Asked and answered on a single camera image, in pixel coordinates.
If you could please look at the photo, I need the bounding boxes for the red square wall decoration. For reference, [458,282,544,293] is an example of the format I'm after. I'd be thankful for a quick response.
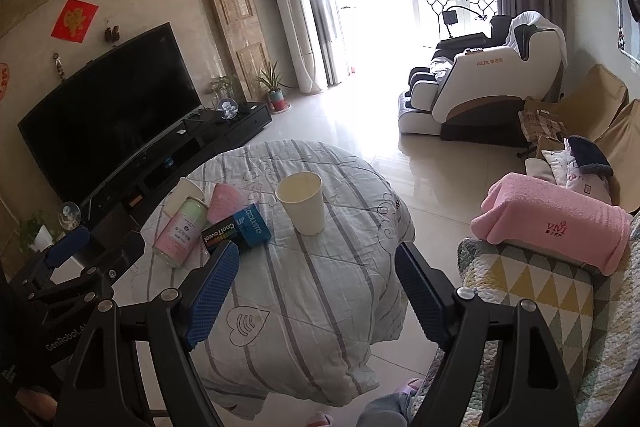
[51,0,100,43]

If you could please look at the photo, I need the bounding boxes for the person's leg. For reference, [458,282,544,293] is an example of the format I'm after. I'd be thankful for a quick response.
[357,391,417,427]

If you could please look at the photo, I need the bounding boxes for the pink folded cloth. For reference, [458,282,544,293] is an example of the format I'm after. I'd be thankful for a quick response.
[207,183,251,225]

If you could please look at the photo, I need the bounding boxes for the small leafy plant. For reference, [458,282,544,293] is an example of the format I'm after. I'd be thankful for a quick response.
[209,75,242,108]

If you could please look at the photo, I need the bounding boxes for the glass ball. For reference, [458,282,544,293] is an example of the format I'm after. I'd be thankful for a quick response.
[58,201,83,228]

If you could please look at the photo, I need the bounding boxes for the white printed pillow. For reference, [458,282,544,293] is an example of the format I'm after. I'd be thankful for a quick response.
[525,146,613,204]

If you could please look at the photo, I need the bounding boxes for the striped grey quilt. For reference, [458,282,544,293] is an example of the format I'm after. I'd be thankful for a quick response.
[112,139,417,408]

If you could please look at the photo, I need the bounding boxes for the small white cup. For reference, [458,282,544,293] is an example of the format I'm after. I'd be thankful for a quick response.
[164,177,207,218]

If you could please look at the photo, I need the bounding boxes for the person's left hand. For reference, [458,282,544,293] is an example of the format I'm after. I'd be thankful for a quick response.
[15,387,60,427]

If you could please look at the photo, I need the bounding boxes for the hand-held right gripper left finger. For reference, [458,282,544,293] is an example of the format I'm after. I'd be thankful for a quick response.
[52,239,241,427]

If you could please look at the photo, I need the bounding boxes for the tan sofa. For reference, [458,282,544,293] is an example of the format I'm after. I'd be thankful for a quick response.
[520,64,640,210]

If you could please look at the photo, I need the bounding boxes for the black flat television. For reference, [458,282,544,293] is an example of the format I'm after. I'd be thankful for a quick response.
[17,22,203,206]

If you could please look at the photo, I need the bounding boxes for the dark blue cloth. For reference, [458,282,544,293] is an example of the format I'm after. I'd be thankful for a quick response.
[566,135,615,178]

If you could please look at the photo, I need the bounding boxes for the white paper cup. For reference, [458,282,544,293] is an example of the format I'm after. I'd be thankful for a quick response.
[275,172,327,236]

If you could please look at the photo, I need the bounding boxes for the plant in white pot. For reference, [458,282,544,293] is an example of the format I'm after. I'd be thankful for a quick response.
[17,211,67,259]

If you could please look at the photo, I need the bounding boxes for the potted green plant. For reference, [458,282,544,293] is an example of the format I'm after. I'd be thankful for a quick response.
[255,61,294,112]

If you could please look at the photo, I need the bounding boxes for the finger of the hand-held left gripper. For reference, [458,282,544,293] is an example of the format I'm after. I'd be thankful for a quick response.
[10,227,92,303]
[85,231,146,297]

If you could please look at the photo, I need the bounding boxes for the tablet on flexible stand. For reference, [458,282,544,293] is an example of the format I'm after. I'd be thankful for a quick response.
[439,4,489,38]

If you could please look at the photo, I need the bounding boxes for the pink and green can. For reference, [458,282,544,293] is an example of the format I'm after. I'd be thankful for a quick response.
[151,196,210,269]

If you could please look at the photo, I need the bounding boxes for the white wall board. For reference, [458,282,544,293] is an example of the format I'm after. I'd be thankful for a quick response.
[613,0,640,68]

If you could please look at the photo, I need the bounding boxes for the white standing air conditioner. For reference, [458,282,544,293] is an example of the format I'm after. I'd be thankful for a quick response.
[266,0,322,96]

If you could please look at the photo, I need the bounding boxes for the pink towel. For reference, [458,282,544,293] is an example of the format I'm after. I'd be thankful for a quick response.
[470,173,634,277]

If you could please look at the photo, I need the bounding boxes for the white massage chair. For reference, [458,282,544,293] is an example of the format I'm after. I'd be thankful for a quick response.
[397,11,569,142]

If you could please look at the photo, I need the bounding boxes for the plaid cushion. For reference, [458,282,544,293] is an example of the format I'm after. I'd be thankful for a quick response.
[518,109,569,152]

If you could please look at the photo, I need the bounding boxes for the blue and black box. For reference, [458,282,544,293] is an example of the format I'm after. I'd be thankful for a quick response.
[201,203,272,256]

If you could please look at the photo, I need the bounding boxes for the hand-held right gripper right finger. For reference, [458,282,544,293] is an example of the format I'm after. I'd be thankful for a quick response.
[394,241,584,427]

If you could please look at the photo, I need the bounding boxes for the triangle pattern quilted cover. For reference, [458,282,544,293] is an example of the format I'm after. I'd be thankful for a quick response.
[410,212,640,427]

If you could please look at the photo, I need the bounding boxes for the black television cabinet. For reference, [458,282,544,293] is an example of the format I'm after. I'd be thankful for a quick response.
[80,101,273,235]

